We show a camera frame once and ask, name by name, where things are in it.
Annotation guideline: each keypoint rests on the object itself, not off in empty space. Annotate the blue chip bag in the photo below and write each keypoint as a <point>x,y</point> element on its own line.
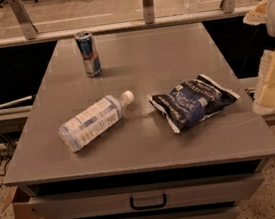
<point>193,101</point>

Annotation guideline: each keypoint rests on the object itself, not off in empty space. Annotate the metal railing frame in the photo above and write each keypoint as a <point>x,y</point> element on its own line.
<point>58,18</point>

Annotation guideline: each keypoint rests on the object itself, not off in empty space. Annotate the plastic water bottle lying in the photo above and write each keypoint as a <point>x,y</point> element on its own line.
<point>93,121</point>

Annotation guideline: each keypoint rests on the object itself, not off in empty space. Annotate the grey drawer cabinet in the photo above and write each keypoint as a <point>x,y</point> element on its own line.
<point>205,171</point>

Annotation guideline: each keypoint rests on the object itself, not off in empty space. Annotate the redbull can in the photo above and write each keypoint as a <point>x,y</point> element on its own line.
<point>85,42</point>

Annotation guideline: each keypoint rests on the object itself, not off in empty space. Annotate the grey metal rod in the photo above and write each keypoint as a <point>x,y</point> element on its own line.
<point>17,101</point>

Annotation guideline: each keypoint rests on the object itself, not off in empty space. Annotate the black drawer handle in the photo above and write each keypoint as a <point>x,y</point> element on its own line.
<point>148,203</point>

